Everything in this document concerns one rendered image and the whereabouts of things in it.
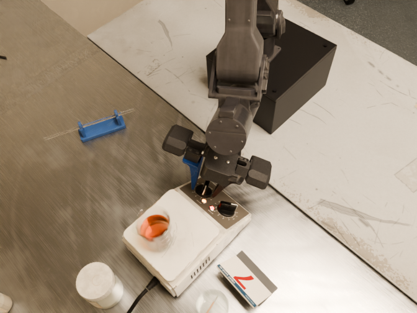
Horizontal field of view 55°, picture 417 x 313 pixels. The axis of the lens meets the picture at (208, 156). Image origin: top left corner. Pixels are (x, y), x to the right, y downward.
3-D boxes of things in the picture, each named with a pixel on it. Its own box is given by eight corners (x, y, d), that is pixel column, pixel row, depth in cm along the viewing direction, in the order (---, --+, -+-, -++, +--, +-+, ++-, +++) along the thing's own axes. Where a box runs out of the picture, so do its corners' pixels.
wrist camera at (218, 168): (210, 127, 64) (204, 147, 58) (254, 143, 64) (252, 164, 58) (199, 158, 67) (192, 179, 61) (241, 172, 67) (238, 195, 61)
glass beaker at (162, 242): (167, 218, 68) (160, 197, 61) (182, 244, 65) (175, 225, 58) (134, 235, 66) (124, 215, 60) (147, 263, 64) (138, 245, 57)
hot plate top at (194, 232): (172, 188, 71) (172, 186, 70) (222, 231, 66) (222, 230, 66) (121, 235, 67) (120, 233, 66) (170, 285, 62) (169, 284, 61)
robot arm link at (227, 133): (217, 48, 61) (197, 74, 51) (271, 51, 59) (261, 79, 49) (217, 117, 66) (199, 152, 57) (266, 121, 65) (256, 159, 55)
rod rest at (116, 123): (122, 117, 90) (118, 107, 87) (126, 128, 89) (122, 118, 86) (79, 131, 89) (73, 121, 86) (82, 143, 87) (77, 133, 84)
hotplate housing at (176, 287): (203, 179, 81) (200, 159, 74) (252, 220, 76) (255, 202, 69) (118, 259, 73) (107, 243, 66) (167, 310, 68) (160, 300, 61)
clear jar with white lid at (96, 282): (110, 267, 72) (98, 253, 65) (131, 292, 70) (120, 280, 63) (83, 292, 70) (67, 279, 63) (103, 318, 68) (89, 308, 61)
